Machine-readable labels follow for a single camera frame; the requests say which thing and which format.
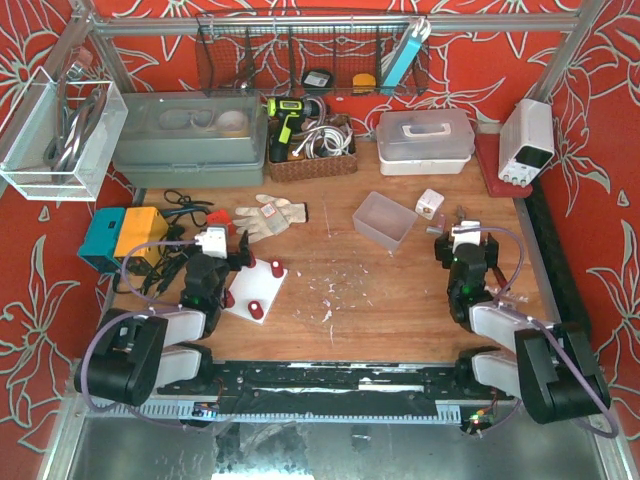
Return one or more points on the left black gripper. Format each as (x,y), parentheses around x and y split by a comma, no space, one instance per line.
(236,258)

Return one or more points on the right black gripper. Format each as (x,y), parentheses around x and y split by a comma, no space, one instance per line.
(443,246)

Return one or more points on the red spring front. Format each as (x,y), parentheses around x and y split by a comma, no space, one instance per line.
(256,310)

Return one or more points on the beige work glove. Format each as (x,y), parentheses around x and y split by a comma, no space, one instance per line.
(272,217)

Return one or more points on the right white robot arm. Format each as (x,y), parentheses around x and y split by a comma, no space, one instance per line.
(550,367)

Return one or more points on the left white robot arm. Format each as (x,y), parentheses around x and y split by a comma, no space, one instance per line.
(134,353)

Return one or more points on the translucent plastic spring box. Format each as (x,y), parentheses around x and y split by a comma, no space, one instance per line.
(383,221)

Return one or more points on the red cube adapter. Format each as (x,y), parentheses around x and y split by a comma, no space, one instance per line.
(221,218)

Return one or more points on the small clear parts case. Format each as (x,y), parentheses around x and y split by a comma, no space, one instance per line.
(513,300)

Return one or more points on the white cube power adapter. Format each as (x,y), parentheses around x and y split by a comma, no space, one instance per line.
(429,204)

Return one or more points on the woven wicker basket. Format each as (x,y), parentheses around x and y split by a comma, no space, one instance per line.
(311,168)

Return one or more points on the teal and yellow device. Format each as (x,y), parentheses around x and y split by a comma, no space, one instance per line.
(114,231)

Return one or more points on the red mat under supply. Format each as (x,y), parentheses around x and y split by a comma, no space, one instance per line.
(487,153)

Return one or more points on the grey green plastic toolbox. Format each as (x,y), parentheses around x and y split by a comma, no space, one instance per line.
(190,140)

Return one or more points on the white plastic storage case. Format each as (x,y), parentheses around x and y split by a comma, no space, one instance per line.
(424,142)

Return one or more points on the white bench power supply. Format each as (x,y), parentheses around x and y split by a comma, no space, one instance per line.
(526,142)

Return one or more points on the yellow tape measure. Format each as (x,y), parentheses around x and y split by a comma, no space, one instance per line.
(363,84)

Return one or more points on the blue white power strip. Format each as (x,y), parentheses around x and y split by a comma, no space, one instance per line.
(395,64)

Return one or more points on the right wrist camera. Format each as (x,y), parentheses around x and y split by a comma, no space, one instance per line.
(466,232)

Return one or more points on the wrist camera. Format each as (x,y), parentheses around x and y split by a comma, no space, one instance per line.
(213,241)
(466,232)

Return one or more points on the white peg base plate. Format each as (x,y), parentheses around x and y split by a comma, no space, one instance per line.
(257,284)

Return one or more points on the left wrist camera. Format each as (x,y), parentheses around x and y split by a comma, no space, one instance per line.
(213,241)

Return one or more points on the red handle ratchet wrench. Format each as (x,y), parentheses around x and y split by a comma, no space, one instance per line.
(499,276)

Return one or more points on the metal T bracket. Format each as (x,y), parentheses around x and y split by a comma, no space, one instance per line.
(438,227)

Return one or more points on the orange handle screwdriver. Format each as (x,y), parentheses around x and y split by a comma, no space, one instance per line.
(461,216)

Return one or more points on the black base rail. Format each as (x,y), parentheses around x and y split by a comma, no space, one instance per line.
(334,388)

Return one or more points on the yellow green cordless drill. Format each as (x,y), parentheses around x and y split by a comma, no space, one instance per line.
(290,113)

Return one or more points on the clear acrylic wall bin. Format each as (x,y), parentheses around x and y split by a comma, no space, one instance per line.
(61,148)

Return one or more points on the aluminium frame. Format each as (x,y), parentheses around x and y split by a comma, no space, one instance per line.
(171,21)

